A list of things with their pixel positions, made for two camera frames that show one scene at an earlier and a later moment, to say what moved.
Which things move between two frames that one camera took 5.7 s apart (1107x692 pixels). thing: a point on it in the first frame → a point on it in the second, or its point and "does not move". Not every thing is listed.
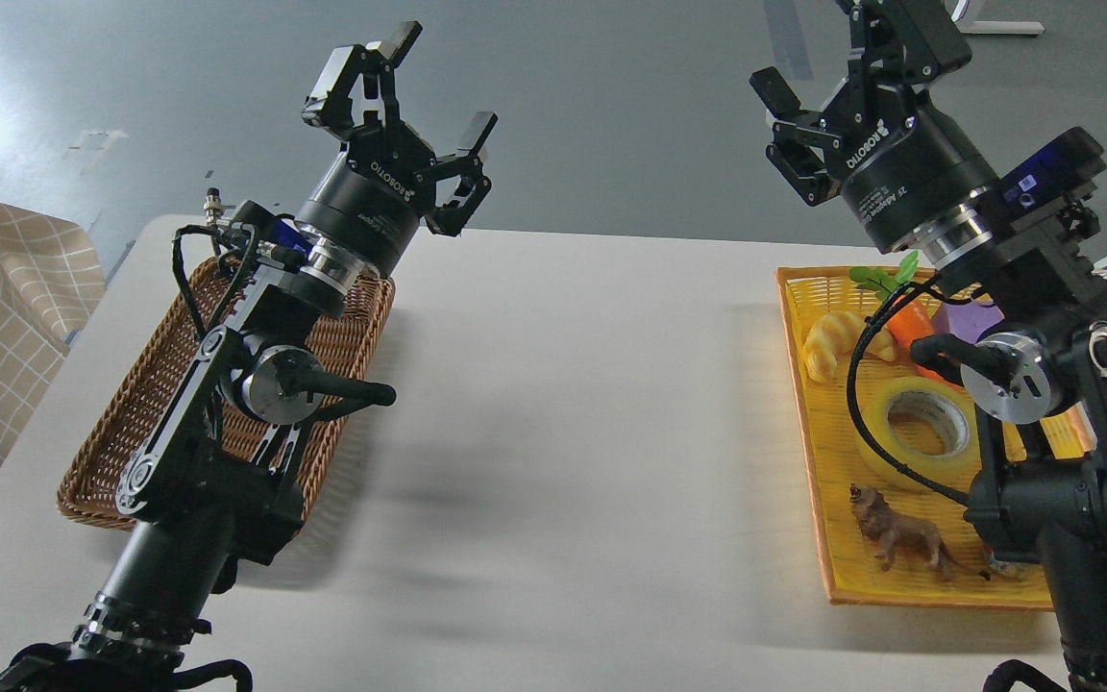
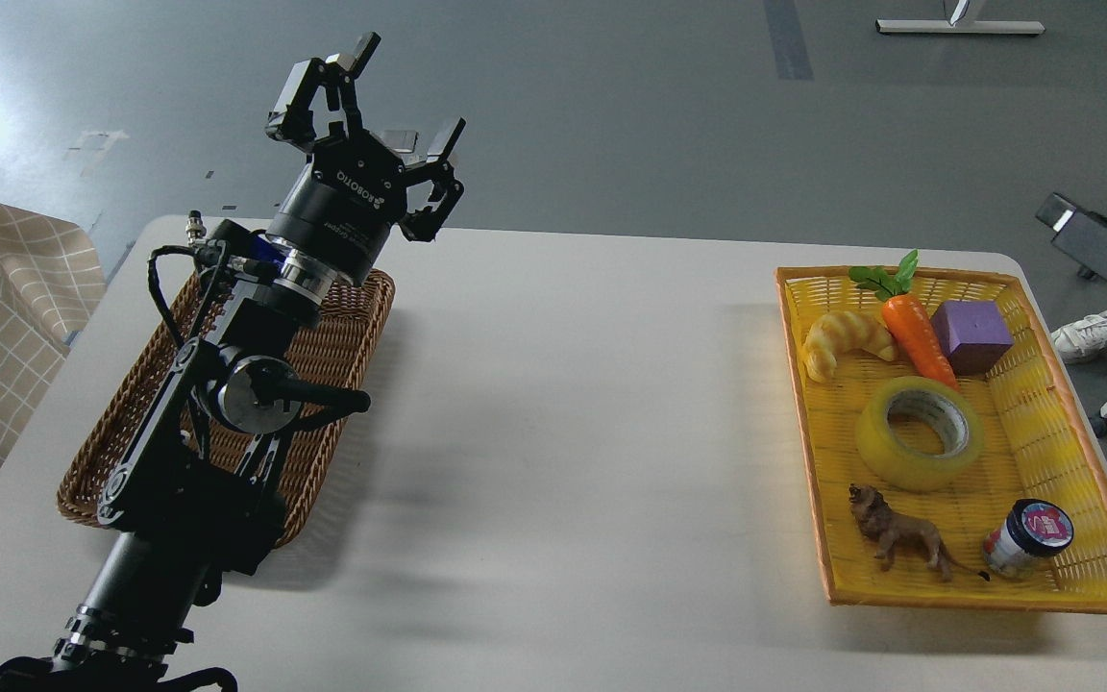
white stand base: (994, 27) does not move
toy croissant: (835, 333) does not move
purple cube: (967, 320) does not move
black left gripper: (381, 186) → (340, 213)
